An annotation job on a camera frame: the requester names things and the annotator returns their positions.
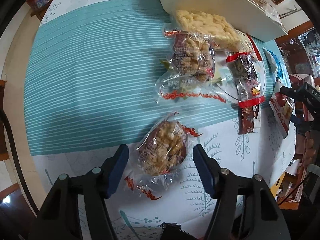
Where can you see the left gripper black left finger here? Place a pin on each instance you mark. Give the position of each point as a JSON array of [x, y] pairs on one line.
[[73, 199]]

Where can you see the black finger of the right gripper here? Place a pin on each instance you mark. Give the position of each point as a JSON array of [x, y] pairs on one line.
[[295, 94], [300, 124]]

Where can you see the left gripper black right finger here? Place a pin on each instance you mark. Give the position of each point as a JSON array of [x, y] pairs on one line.
[[245, 207]]

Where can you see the white red snack bag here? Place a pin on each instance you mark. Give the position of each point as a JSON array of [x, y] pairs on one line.
[[282, 107]]

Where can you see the round cake clear blue bag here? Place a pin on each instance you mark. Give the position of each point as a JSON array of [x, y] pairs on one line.
[[274, 62]]

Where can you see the dark brownie red wrapper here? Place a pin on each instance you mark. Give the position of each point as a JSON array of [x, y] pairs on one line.
[[249, 88]]

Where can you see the round nut cake red wrapper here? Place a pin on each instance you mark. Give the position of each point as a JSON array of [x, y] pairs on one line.
[[157, 159]]

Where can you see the white plastic storage bin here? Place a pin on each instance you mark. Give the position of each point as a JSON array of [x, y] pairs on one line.
[[244, 15]]

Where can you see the peanut brittle clear wrapper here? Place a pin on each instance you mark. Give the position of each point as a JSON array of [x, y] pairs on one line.
[[191, 69]]

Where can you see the brown small snack sachet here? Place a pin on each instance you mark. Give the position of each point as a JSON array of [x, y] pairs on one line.
[[249, 119]]

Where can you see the white red barcode packet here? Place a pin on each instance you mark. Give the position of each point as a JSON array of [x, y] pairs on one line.
[[248, 45]]

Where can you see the teal striped tablecloth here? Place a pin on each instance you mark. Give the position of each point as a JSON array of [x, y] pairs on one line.
[[89, 87]]

